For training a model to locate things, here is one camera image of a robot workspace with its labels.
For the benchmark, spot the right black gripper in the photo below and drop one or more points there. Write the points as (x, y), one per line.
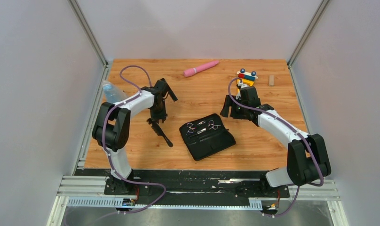
(229, 103)

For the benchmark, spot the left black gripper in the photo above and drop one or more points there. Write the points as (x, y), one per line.
(162, 115)

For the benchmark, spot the black barber comb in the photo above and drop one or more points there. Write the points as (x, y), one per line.
(171, 93)

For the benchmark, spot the silver thinning scissors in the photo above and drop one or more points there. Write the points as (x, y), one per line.
(211, 126)

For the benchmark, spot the black zip tool case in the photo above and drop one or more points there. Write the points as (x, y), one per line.
(205, 144)

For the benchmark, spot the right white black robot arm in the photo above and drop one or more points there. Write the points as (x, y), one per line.
(307, 158)

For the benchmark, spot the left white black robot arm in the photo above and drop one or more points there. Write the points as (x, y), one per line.
(112, 125)

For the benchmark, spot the colourful toy block bar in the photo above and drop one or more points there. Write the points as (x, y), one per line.
(244, 74)

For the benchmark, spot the small wooden block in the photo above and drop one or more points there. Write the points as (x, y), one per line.
(271, 80)

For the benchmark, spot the pink cylindrical wand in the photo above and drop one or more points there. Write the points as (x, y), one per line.
(194, 70)

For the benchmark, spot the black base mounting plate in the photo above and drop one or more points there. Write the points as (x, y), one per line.
(196, 187)

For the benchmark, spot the yellow triangular toy frame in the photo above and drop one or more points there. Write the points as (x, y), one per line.
(242, 82)

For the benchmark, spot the aluminium front rail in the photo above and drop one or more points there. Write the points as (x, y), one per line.
(88, 191)

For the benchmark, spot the right aluminium corner post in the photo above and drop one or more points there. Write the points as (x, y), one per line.
(308, 31)

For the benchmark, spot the aluminium corner post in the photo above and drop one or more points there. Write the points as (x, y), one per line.
(88, 31)
(308, 31)

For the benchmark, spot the left aluminium corner post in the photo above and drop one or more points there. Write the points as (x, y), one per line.
(88, 31)

